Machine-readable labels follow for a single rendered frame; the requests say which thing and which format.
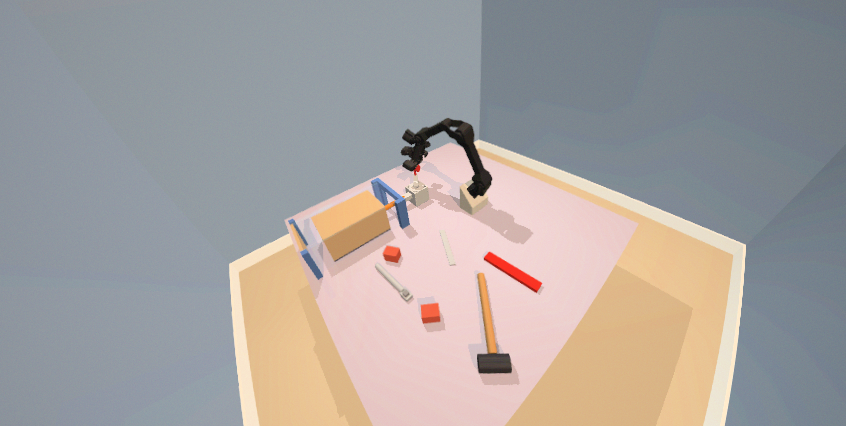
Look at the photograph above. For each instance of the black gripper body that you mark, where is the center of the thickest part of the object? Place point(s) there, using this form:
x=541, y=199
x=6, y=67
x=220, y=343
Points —
x=416, y=157

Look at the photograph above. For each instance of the wooden-handled black mallet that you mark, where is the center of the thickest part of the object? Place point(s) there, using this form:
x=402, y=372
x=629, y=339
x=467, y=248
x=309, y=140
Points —
x=491, y=362

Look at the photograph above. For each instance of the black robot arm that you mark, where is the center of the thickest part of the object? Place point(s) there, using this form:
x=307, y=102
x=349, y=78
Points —
x=464, y=135

